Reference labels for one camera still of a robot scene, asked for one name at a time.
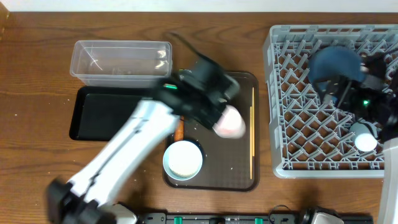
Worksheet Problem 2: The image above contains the orange carrot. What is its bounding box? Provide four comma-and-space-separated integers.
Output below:
174, 117, 184, 142

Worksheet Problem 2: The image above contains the wooden chopstick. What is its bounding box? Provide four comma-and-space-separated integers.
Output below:
249, 106, 253, 180
251, 87, 255, 157

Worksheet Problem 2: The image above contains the dark blue plate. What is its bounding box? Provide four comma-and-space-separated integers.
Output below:
307, 46, 366, 95

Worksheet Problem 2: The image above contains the clear plastic bin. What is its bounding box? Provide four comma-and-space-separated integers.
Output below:
70, 40, 172, 88

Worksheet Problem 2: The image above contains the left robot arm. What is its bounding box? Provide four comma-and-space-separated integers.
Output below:
46, 58, 241, 224

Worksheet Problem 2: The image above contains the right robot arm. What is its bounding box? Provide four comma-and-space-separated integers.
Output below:
308, 47, 397, 223

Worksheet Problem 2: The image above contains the grey dishwasher rack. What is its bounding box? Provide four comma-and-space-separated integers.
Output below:
263, 24, 397, 179

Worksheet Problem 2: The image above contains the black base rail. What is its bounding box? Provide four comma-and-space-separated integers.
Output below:
136, 212, 374, 224

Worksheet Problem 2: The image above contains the light blue rice bowl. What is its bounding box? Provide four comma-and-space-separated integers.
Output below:
162, 140, 204, 182

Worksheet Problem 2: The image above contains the small pink cup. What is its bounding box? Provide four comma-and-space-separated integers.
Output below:
213, 105, 246, 139

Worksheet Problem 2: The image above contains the wooden chopstick outer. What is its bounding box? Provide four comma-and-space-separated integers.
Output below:
251, 87, 255, 157

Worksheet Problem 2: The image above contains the brown serving tray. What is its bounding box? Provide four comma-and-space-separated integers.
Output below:
163, 72, 259, 192

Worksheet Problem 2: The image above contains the wooden chopstick inner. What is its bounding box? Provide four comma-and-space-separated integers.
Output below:
249, 106, 253, 180

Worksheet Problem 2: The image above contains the small blue cup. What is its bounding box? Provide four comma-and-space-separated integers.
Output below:
349, 121, 377, 152

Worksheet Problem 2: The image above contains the black plastic tray bin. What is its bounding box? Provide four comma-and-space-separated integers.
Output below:
69, 86, 151, 141

